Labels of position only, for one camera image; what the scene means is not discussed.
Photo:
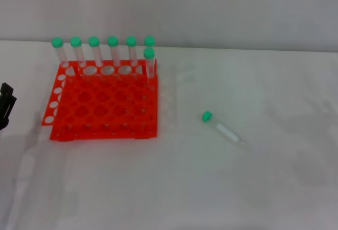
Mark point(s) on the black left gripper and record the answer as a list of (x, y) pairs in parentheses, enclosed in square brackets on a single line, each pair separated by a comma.
[(3, 124)]

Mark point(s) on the orange plastic test tube rack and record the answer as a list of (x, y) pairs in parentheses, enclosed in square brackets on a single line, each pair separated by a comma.
[(105, 100)]

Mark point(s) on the green-capped clear test tube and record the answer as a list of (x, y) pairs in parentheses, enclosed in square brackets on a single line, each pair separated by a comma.
[(57, 42), (149, 40), (149, 53), (112, 41), (207, 117), (94, 41), (75, 41), (131, 41)]

